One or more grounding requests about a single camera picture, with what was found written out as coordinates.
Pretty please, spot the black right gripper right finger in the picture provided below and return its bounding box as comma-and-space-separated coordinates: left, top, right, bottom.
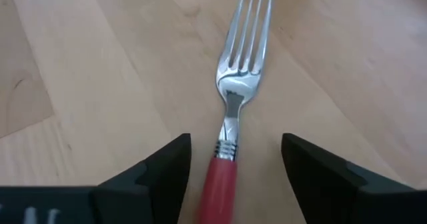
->
280, 132, 427, 224

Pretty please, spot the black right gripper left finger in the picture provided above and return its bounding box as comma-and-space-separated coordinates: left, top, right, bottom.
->
90, 133, 193, 224

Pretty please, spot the red-handled metal fork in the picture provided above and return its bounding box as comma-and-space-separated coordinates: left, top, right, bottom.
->
198, 0, 274, 224

